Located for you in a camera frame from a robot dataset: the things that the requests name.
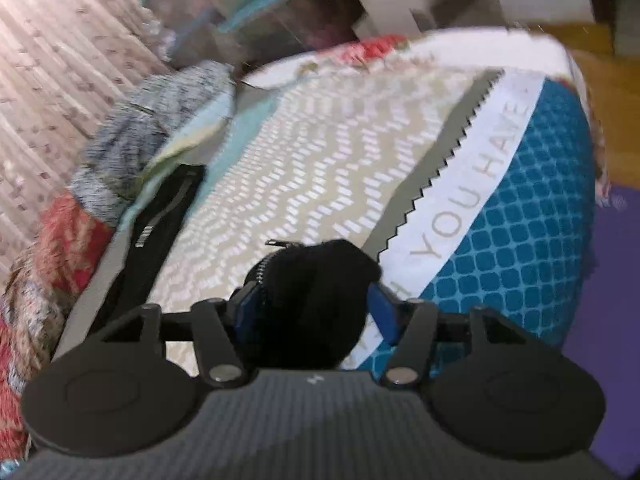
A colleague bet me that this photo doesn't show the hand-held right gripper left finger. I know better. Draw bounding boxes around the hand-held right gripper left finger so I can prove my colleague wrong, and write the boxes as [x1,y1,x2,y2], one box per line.
[101,283,259,389]

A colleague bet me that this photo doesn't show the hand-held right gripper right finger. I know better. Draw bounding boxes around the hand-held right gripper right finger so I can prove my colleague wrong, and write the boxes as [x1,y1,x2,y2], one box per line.
[367,283,505,390]

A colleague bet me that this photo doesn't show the black pants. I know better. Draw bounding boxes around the black pants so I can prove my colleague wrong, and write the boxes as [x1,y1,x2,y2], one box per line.
[92,162,384,372]

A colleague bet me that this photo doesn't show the patterned striped bed sheet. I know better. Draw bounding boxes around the patterned striped bed sheet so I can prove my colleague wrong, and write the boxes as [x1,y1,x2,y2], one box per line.
[50,32,601,378]

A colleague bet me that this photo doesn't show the light green cloth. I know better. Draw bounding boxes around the light green cloth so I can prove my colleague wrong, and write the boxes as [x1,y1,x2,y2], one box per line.
[150,85,239,171]

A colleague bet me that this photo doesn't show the floral patchwork quilt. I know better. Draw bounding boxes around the floral patchwork quilt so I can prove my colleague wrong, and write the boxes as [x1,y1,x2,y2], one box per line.
[0,60,237,466]

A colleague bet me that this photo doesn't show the purple mat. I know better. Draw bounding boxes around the purple mat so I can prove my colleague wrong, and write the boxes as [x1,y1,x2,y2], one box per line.
[559,184,640,477]

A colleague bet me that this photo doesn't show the blue plastic bin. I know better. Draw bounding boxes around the blue plastic bin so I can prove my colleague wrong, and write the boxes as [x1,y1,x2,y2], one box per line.
[140,0,343,63]

